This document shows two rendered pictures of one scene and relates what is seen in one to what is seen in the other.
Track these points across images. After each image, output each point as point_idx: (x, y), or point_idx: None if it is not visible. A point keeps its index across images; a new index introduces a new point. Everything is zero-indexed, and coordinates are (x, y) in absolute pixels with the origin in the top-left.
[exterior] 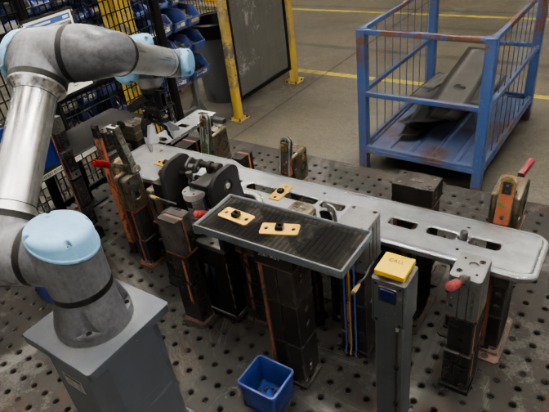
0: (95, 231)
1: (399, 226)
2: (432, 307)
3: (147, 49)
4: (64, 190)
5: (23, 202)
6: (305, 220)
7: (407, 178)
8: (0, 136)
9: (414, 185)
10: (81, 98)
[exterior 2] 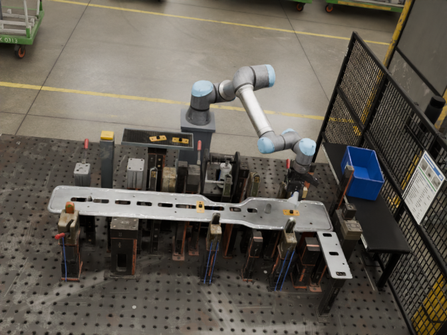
0: (195, 92)
1: (123, 199)
2: (104, 249)
3: (245, 102)
4: (406, 262)
5: (223, 86)
6: (151, 143)
7: (131, 223)
8: (377, 169)
9: (124, 217)
10: (411, 221)
